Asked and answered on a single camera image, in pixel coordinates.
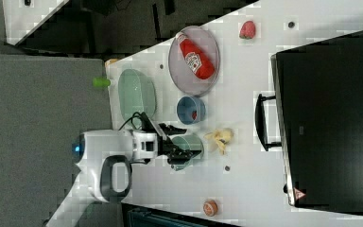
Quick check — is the plush strawberry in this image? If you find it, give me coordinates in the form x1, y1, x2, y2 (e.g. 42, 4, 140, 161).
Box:
239, 21, 256, 40

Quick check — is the black toaster oven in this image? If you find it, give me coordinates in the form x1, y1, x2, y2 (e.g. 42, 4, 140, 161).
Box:
255, 30, 363, 216

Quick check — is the plush orange slice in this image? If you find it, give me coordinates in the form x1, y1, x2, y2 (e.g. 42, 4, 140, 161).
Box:
202, 200, 218, 217

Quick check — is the red plush ketchup bottle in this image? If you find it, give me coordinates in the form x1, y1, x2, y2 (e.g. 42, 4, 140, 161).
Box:
176, 32, 215, 79

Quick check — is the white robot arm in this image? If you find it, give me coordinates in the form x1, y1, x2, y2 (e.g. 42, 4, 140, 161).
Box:
71, 113, 203, 203

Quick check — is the green oval colander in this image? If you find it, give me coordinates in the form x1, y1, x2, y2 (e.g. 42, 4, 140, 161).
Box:
118, 69, 157, 120

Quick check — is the small red toy fruit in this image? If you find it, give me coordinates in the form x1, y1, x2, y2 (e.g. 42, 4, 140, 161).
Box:
191, 111, 198, 120

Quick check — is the blue bowl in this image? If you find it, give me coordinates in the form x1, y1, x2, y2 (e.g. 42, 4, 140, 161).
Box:
177, 96, 206, 125

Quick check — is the peeled plush banana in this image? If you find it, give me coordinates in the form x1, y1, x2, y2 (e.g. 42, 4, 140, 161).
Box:
204, 128, 233, 155

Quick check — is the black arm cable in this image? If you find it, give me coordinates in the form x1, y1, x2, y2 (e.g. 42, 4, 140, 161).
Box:
118, 111, 147, 131

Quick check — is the grey round plate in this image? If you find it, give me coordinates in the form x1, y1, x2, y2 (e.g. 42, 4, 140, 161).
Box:
168, 26, 220, 96

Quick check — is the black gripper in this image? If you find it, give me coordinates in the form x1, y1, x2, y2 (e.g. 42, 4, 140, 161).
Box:
141, 113, 201, 160

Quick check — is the green cup with handle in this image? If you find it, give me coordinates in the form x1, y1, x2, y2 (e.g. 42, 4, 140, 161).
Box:
167, 134, 204, 171

